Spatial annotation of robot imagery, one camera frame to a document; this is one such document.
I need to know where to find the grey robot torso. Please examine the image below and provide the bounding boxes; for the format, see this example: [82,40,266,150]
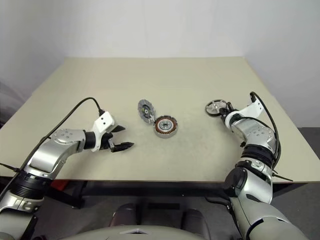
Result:
[59,219,203,240]

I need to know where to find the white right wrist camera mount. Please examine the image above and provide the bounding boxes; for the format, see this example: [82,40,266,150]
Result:
[223,93,265,126]

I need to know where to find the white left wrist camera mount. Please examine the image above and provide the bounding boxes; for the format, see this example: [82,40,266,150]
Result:
[90,111,116,153]

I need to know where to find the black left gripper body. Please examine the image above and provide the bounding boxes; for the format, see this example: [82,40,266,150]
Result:
[99,125,119,152]

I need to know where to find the black table frame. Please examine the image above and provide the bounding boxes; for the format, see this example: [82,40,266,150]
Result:
[47,180,308,210]

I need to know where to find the red object under table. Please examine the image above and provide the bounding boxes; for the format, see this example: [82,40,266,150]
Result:
[51,180,70,195]

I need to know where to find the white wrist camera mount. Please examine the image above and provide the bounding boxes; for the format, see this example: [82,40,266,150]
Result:
[90,111,116,153]
[223,93,265,126]

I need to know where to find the black cable tie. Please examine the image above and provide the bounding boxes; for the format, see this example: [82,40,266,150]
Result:
[272,171,294,182]
[0,162,20,174]

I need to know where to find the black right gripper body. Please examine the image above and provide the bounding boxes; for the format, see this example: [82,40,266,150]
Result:
[223,106,237,119]

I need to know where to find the silver motor stator copper windings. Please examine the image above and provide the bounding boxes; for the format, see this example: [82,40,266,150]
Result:
[153,115,180,138]

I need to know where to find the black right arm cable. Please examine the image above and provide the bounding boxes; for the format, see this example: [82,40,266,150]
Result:
[249,91,282,173]

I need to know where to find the dark rounded shape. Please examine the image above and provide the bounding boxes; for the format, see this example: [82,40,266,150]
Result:
[109,202,137,227]

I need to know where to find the black rotor ring silver spokes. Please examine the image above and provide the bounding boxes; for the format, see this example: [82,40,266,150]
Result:
[205,99,228,116]

